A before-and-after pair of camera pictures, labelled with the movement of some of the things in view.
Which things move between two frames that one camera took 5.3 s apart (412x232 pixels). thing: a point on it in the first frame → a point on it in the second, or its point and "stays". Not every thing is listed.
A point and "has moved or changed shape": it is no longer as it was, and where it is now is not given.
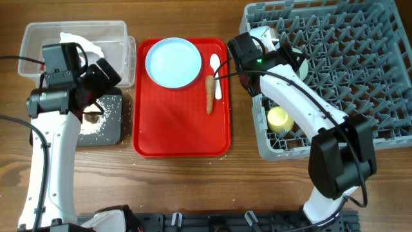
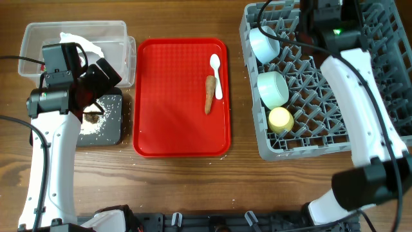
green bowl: [304, 67] has moved or changed shape
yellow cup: [279, 121] stays
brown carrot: [210, 89] stays
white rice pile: [87, 128] stays
